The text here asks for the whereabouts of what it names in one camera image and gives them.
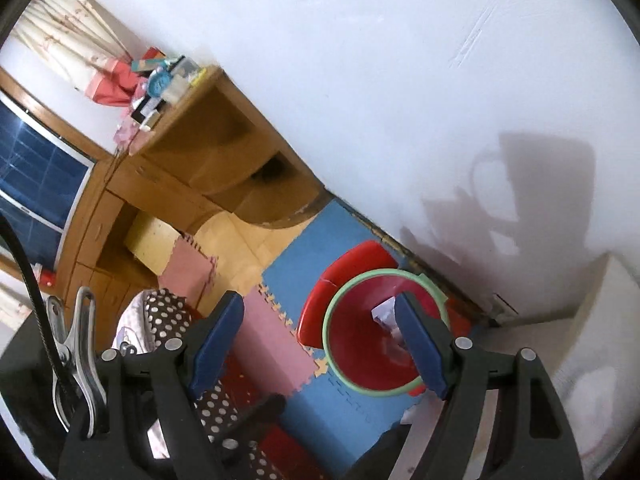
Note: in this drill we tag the red bin with green rim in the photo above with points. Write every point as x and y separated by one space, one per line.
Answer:
360 340

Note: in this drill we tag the wall socket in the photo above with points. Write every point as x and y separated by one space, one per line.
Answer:
502 305

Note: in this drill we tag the red plastic chair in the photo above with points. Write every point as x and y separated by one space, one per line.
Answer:
350 260

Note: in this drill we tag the dark green box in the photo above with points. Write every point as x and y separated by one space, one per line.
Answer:
147 65

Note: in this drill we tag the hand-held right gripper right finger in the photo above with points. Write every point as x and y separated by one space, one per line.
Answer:
425 350

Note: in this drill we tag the translucent plastic container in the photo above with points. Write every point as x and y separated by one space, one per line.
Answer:
177 90

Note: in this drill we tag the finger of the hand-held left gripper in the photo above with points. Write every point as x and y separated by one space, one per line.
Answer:
255 417

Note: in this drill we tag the red gift bag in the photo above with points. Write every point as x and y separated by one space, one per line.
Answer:
115 82

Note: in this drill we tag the beige patterned curtain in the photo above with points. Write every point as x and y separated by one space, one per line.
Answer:
60 30

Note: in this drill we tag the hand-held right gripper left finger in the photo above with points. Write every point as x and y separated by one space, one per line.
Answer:
215 345

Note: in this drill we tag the small white box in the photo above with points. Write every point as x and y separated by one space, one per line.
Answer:
145 120

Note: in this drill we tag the metal spring clip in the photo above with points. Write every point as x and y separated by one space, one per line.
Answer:
82 360

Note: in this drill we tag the pink patterned box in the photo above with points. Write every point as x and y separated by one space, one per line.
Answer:
125 132

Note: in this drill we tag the white paper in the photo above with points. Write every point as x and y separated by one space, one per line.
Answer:
384 314

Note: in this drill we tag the cartoon printed pink cloth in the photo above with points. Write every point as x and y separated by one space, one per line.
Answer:
130 330

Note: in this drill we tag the brown polka dot cloth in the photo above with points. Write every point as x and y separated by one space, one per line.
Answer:
167 315

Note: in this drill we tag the window with wooden frame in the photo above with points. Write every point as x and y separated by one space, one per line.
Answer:
35 160

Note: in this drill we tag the loose pink foam mat tile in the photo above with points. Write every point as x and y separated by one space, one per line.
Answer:
190 270

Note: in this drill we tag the red foam mat tile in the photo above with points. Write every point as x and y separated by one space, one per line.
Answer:
280 452

